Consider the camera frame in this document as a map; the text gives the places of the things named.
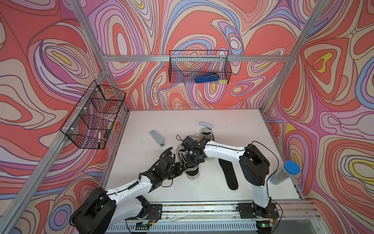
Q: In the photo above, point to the black wire basket back wall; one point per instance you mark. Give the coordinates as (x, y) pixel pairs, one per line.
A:
(186, 65)

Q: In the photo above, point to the black white sneaker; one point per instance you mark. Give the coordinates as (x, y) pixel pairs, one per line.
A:
(187, 158)
(206, 133)

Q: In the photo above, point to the black wire basket wall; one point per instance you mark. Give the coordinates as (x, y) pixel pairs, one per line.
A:
(97, 110)
(186, 65)

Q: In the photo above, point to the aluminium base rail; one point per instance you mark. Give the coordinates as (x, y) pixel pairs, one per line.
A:
(204, 211)

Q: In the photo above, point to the small grey white device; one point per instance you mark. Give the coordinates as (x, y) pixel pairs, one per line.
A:
(206, 125)

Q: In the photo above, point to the black shoe insole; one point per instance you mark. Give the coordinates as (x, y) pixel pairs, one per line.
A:
(229, 174)

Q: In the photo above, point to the black wire basket left wall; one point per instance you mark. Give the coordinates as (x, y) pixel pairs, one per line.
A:
(97, 110)

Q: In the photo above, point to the blue tool in basket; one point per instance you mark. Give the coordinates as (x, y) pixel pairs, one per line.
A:
(207, 77)

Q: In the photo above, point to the white marker in basket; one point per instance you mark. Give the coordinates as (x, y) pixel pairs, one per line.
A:
(99, 140)

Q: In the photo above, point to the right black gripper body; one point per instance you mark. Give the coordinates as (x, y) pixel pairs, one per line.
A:
(200, 157)

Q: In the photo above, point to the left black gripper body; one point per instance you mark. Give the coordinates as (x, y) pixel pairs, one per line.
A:
(174, 171)

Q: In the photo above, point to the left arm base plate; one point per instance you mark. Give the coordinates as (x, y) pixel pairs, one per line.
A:
(153, 212)

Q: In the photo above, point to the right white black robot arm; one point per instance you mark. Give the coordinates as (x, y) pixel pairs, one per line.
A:
(253, 163)

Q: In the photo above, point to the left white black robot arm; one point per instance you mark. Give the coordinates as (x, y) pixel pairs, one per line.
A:
(104, 208)

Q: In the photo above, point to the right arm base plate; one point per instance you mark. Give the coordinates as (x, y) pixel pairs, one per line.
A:
(251, 210)

